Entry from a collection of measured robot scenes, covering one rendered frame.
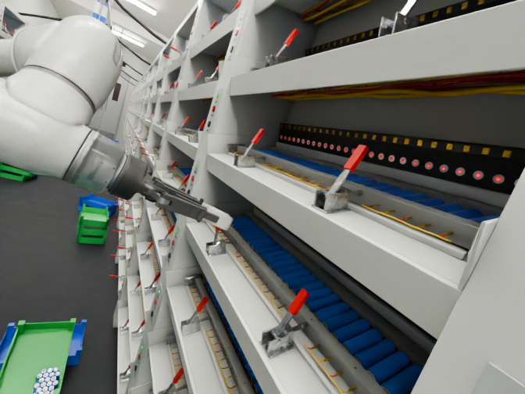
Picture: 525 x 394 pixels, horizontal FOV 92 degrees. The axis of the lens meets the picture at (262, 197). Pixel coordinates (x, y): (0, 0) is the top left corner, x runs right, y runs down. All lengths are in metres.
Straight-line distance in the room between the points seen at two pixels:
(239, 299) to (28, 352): 1.25
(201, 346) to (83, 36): 0.62
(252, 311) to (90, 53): 0.48
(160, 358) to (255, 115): 0.74
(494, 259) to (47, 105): 0.50
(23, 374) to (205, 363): 1.05
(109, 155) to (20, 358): 1.25
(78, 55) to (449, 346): 0.55
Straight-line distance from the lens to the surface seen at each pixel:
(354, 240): 0.27
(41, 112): 0.46
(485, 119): 0.47
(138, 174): 0.47
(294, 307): 0.37
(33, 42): 0.55
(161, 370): 0.89
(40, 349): 1.60
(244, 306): 0.45
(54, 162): 0.46
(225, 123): 0.71
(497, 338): 0.22
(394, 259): 0.25
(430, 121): 0.50
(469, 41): 0.29
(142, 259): 1.36
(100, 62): 0.53
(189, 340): 0.68
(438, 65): 0.30
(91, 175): 0.46
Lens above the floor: 1.18
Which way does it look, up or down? 9 degrees down
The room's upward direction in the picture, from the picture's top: 19 degrees clockwise
